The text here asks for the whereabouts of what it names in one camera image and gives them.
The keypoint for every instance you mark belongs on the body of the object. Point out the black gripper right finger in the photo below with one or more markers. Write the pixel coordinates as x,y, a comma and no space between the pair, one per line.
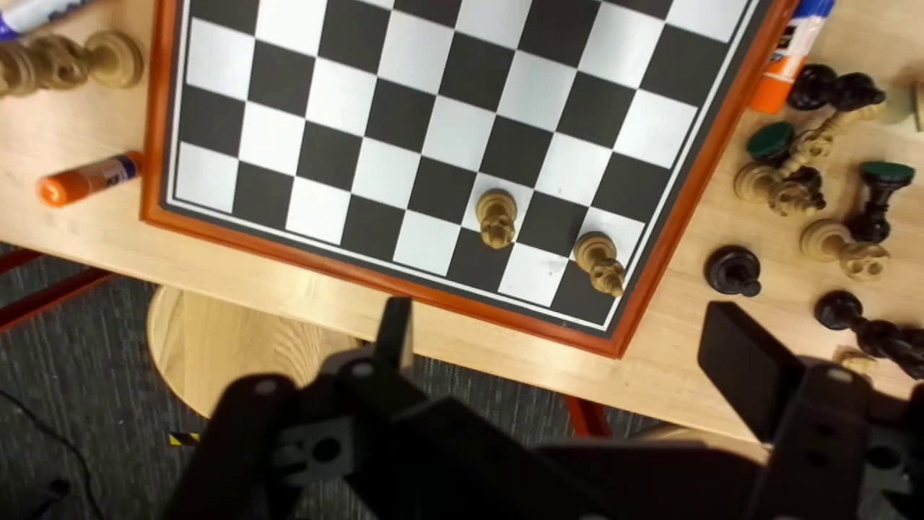
827,442

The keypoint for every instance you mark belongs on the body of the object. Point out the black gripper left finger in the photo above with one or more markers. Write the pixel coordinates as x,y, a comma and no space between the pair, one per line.
320,453

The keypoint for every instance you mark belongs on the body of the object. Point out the tan wooden chess piece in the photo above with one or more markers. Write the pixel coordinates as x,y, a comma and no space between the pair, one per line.
842,247
600,260
499,217
780,190

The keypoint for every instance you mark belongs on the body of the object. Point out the dark wooden chess piece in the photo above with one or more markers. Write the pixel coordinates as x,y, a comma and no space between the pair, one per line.
835,89
734,271
868,327

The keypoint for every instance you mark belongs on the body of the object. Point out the dark piece with green base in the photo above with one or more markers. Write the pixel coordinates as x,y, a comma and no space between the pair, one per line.
871,204

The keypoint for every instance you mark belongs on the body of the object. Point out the tan piece with green base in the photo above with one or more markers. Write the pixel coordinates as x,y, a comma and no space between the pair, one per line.
773,143

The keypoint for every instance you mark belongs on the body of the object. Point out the tall tan chess piece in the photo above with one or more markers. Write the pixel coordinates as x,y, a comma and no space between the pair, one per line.
67,61

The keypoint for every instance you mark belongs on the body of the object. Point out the round wooden stool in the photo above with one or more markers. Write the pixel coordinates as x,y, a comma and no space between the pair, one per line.
240,351

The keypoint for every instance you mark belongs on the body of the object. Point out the orange marker pen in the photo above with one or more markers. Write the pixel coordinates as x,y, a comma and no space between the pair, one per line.
87,177

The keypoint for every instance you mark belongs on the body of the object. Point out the glue stick with orange cap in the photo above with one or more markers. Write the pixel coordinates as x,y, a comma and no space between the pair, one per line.
792,48

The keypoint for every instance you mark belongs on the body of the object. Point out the white glue stick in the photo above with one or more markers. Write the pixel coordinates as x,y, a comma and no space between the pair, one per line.
31,12

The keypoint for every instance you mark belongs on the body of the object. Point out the black white chessboard, red frame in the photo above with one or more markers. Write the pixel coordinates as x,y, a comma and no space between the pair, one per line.
386,116

